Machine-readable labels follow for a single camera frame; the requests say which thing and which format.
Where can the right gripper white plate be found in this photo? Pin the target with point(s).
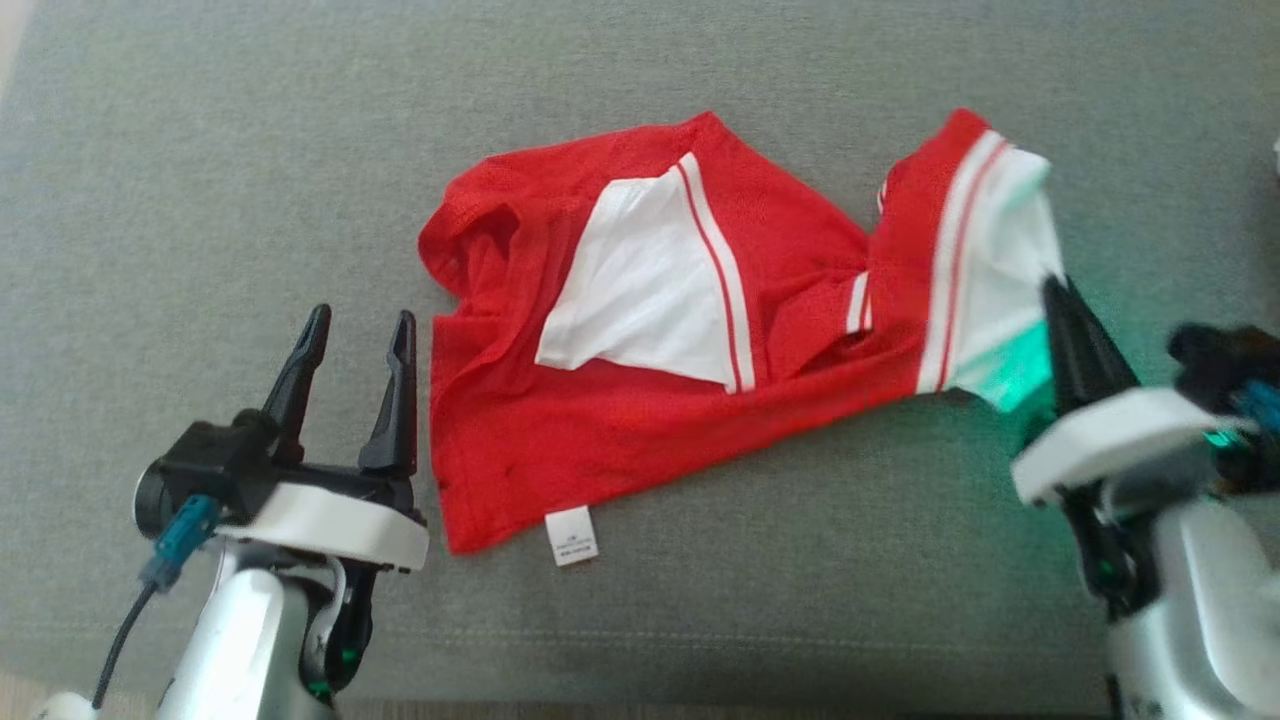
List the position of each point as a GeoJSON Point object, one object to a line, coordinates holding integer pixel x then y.
{"type": "Point", "coordinates": [1110, 440]}

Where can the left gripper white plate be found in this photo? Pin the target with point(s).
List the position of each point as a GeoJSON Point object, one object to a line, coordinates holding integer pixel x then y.
{"type": "Point", "coordinates": [340, 525]}

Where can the red and white jersey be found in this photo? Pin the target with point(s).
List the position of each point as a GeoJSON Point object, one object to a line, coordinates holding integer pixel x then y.
{"type": "Point", "coordinates": [600, 440]}

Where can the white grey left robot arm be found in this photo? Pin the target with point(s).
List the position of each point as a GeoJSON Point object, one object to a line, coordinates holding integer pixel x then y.
{"type": "Point", "coordinates": [240, 640]}

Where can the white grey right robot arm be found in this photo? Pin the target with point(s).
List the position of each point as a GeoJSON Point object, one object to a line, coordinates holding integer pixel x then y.
{"type": "Point", "coordinates": [1190, 600]}

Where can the wide grey sofa seat cushion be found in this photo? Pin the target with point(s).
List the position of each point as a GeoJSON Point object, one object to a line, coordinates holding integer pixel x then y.
{"type": "Point", "coordinates": [250, 150]}

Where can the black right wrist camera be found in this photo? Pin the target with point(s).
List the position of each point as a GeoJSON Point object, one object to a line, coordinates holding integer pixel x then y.
{"type": "Point", "coordinates": [1215, 360]}

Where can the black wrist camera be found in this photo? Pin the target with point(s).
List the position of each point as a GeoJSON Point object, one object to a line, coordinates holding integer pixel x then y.
{"type": "Point", "coordinates": [190, 465]}
{"type": "Point", "coordinates": [1215, 360]}

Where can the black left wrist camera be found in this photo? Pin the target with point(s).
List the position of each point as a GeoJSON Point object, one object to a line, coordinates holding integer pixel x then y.
{"type": "Point", "coordinates": [190, 465]}

